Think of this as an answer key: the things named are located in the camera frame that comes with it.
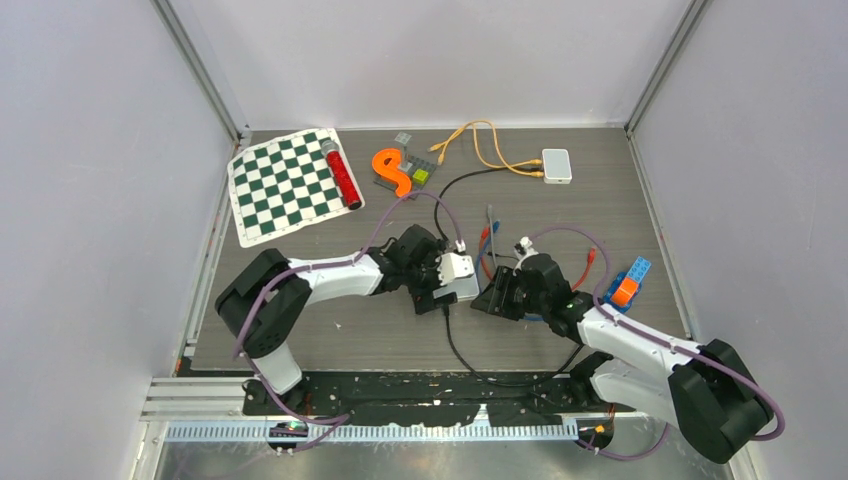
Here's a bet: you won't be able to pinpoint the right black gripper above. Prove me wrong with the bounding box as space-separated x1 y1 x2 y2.
470 265 549 322

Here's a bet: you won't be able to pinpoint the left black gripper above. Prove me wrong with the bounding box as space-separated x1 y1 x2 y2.
404 241 457 313

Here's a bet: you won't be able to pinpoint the black ethernet cable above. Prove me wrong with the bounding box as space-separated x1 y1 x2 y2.
439 304 586 390

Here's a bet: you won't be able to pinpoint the red ethernet cable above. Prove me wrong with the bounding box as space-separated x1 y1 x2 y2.
478 226 599 291

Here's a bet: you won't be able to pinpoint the blue ethernet cable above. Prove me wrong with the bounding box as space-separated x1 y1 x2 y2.
474 221 551 325

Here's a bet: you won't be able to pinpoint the white network switch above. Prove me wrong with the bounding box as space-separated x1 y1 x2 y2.
433 274 480 304
541 148 573 185

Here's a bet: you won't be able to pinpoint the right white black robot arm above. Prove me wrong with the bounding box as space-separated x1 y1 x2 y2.
471 254 785 464

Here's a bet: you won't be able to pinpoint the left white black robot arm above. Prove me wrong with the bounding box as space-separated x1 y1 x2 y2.
214 224 475 414

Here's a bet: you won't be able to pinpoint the yellow-green lego brick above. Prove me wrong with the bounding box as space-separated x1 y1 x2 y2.
411 169 430 185

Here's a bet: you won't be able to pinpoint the grey lego baseplate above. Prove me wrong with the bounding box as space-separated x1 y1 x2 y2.
371 148 438 197

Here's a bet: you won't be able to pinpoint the blue orange lego bricks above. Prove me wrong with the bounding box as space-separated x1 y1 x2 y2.
603 256 652 313

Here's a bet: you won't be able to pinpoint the orange S-shaped toy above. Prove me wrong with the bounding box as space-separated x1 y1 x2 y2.
372 148 412 197

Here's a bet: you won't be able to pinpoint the grey lego tower piece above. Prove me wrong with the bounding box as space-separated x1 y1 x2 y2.
395 132 412 173

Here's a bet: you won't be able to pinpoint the red toy microphone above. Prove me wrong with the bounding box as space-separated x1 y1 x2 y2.
321 139 363 210

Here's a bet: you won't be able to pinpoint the green white chessboard mat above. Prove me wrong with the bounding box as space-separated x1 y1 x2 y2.
227 128 353 248

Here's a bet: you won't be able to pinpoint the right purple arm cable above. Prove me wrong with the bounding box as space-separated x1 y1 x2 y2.
527 225 787 462

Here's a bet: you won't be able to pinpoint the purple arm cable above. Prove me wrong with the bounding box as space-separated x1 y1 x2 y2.
231 190 468 453
527 225 787 462

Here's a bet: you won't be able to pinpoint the black mounting base plate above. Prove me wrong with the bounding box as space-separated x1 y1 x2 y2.
282 371 632 427

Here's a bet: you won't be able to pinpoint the yellow ethernet cable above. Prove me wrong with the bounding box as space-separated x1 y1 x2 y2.
427 119 545 181

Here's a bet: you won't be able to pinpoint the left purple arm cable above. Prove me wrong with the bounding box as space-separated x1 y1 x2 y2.
231 190 468 453

